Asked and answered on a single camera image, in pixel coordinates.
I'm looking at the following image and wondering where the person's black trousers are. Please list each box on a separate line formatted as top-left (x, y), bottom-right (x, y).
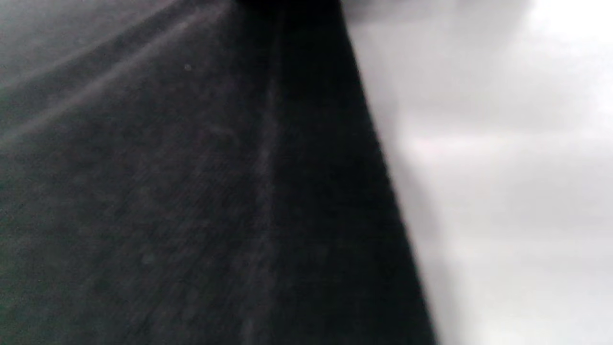
top-left (0, 0), bottom-right (437, 345)

